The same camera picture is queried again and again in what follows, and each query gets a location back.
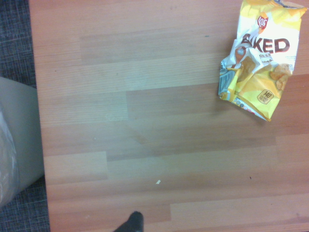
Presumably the yellow baked chip bag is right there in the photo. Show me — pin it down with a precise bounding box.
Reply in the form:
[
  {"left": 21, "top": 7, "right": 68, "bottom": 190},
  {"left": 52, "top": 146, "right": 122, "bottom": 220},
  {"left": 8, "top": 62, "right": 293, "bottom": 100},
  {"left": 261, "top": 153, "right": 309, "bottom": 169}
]
[{"left": 218, "top": 0, "right": 309, "bottom": 122}]

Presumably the grey plastic trash bin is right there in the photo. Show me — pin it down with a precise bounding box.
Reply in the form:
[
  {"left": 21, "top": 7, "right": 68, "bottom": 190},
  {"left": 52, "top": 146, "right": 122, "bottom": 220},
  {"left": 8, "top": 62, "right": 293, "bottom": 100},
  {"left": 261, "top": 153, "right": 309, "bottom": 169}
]
[{"left": 0, "top": 76, "right": 45, "bottom": 211}]

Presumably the white trash bin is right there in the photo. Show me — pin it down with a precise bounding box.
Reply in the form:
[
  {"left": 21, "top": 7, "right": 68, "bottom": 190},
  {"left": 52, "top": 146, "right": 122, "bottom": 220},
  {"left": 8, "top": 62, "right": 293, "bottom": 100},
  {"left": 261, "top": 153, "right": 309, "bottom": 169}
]
[{"left": 0, "top": 104, "right": 20, "bottom": 209}]

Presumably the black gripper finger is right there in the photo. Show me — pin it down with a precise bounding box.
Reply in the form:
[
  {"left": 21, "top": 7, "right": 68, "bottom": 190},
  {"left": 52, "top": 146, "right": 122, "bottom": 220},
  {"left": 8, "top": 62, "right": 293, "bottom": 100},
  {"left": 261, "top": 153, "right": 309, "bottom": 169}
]
[{"left": 113, "top": 211, "right": 144, "bottom": 232}]

